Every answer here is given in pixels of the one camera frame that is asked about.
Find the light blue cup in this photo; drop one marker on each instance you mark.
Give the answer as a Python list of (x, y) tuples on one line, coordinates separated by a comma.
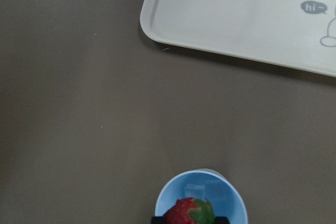
[(204, 184)]

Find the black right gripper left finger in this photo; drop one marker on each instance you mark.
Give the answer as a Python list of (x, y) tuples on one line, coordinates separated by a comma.
[(157, 220)]

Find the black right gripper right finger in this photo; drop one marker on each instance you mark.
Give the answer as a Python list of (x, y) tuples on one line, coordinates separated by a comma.
[(221, 220)]

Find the red strawberry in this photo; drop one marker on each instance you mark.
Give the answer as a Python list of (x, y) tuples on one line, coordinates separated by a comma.
[(190, 211)]

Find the cream rabbit tray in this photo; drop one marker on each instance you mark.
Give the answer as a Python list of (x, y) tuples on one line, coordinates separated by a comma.
[(298, 34)]

